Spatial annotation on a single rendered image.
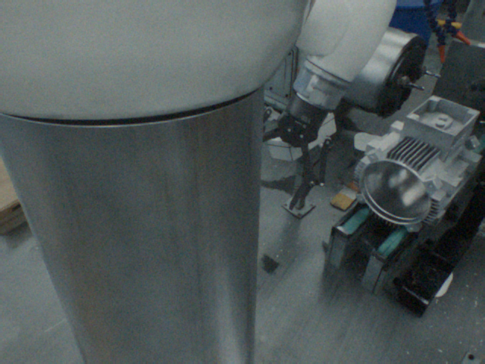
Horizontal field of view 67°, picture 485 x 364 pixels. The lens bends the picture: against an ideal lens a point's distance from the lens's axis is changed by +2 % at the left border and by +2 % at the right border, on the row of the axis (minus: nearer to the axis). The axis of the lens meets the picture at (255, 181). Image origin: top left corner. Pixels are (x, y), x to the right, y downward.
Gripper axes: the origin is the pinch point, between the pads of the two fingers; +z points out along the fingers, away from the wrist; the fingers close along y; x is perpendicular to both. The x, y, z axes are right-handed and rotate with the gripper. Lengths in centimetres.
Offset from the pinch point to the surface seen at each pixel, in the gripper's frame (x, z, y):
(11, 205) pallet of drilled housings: 84, 115, -106
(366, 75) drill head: 42, -26, 14
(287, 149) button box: 9.6, -6.7, 1.2
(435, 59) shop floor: 333, -50, 115
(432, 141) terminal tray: 7.4, -22.5, 25.8
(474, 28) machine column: 59, -49, 37
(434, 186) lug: -0.6, -16.6, 27.9
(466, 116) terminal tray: 13.6, -29.2, 30.9
